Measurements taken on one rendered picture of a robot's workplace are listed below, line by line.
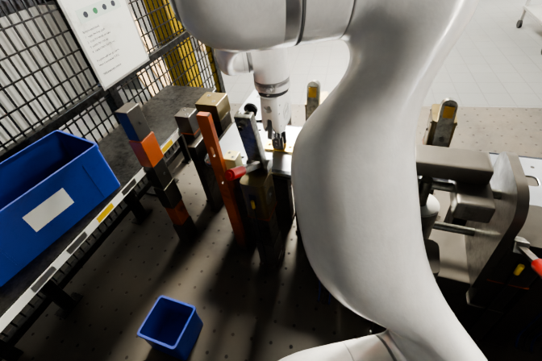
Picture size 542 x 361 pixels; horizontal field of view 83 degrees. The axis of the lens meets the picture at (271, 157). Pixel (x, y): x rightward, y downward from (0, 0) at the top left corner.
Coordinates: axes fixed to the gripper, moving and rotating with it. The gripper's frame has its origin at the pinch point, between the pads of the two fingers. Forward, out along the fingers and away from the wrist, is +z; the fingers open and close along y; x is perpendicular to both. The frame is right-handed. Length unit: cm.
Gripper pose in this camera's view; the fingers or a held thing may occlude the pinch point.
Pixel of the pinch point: (279, 139)
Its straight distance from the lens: 83.2
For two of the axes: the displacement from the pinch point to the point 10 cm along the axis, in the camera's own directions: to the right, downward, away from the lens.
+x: -9.4, -1.4, 3.3
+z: 1.1, 7.6, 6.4
